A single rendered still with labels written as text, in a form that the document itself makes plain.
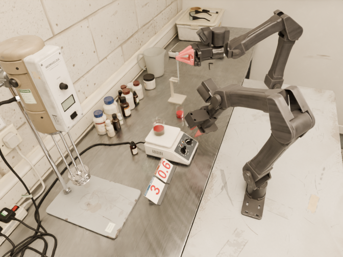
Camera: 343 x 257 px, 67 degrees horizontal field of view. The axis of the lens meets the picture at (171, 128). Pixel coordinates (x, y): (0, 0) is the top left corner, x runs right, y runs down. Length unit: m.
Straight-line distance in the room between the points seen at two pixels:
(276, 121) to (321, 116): 0.76
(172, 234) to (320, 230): 0.48
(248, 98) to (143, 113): 0.72
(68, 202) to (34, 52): 0.61
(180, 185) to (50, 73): 0.63
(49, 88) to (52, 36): 0.57
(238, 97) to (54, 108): 0.50
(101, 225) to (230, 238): 0.43
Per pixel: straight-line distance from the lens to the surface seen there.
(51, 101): 0.66
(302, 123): 0.72
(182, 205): 0.98
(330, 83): 2.58
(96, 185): 1.08
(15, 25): 1.07
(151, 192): 0.98
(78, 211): 1.03
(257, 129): 1.28
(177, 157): 1.06
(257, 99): 0.75
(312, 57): 2.45
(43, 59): 0.62
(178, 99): 1.43
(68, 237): 1.01
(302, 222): 1.01
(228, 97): 0.83
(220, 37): 1.13
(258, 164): 0.87
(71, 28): 1.26
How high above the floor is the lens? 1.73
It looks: 41 degrees down
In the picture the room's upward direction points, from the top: 5 degrees counter-clockwise
